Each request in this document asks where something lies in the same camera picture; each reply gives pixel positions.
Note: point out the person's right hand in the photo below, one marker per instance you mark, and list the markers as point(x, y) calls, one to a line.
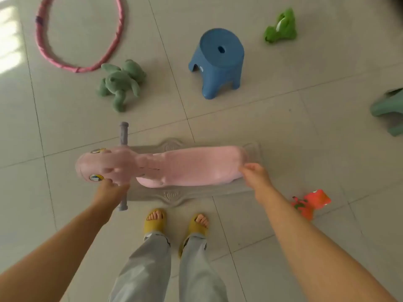
point(256, 178)

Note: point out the person's left hand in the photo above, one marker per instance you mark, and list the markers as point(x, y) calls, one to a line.
point(108, 194)

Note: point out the orange plastic dinosaur toy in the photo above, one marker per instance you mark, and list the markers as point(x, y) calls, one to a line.
point(310, 202)

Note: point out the pink rocking animal toy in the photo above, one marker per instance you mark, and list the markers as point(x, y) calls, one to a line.
point(192, 166)

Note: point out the pale green plush rabbit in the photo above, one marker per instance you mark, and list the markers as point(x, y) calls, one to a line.
point(118, 81)

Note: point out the bright green plush dinosaur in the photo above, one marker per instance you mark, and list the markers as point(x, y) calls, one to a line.
point(285, 31)

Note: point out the pink hula hoop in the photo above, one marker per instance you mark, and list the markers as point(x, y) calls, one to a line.
point(40, 37)

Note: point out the person's left forearm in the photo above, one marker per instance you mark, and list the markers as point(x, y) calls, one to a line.
point(47, 257)

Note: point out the person's right forearm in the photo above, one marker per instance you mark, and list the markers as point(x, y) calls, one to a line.
point(315, 257)

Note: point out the person's left yellow slipper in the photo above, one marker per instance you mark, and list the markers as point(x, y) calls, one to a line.
point(151, 227)

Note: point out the person's left leg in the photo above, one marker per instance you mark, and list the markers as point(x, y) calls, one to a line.
point(144, 267)

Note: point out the blue plastic stool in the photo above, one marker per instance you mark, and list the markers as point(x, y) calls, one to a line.
point(217, 72)

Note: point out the teal green plastic stool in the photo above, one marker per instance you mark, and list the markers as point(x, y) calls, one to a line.
point(390, 106)

